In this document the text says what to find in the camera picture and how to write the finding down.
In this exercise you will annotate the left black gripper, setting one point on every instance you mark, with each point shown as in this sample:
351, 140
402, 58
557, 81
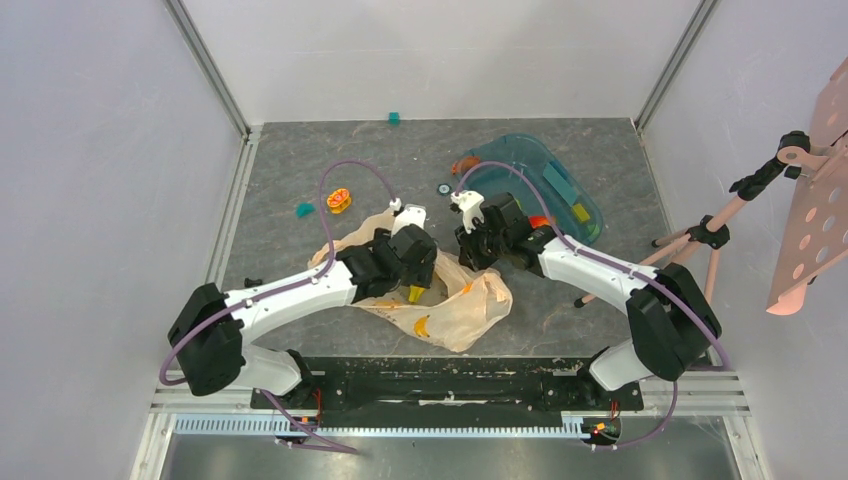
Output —
422, 274

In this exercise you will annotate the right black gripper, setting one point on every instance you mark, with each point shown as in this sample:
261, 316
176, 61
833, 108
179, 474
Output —
473, 250

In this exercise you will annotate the red orange fake fruit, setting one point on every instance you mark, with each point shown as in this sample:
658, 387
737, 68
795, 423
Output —
539, 221

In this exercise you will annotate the yellow fake banana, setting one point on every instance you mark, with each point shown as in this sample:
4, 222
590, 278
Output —
415, 293

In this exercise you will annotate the orange plastic bag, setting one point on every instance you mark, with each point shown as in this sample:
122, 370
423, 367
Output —
459, 307

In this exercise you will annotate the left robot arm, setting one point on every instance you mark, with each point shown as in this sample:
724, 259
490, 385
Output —
213, 337

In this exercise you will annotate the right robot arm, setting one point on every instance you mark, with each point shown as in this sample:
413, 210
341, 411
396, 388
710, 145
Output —
671, 323

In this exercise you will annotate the teal transparent plastic tub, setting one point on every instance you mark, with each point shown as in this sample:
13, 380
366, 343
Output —
532, 165

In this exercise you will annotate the blue lego brick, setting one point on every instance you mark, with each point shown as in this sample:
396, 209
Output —
558, 179

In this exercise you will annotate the yellow wedge block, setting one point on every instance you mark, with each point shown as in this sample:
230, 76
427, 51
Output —
580, 213

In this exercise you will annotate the orange curved toy piece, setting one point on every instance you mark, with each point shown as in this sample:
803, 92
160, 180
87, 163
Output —
463, 165

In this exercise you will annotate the green cube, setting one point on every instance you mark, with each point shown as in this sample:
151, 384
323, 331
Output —
593, 232

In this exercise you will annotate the yellow butterfly toy block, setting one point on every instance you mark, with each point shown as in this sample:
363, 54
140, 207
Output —
339, 201

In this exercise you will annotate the teal triangular block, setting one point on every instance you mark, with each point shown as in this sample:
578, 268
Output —
304, 209

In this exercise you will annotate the small black knob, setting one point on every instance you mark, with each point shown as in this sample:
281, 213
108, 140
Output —
250, 283

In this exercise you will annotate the pink tripod stand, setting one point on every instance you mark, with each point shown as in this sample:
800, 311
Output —
713, 231

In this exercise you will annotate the pink perforated panel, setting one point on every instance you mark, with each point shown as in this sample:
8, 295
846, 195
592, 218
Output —
815, 235

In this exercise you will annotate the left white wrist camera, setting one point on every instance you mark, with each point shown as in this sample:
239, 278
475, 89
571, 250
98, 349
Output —
406, 214

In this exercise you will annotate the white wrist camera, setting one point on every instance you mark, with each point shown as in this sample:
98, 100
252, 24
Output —
406, 214
468, 204

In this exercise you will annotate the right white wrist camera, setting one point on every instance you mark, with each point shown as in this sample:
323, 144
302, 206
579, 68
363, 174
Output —
468, 204

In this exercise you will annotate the black base frame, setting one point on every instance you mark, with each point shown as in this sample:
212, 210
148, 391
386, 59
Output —
545, 383

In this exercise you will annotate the aluminium rail frame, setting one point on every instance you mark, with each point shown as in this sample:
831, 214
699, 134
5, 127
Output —
170, 402

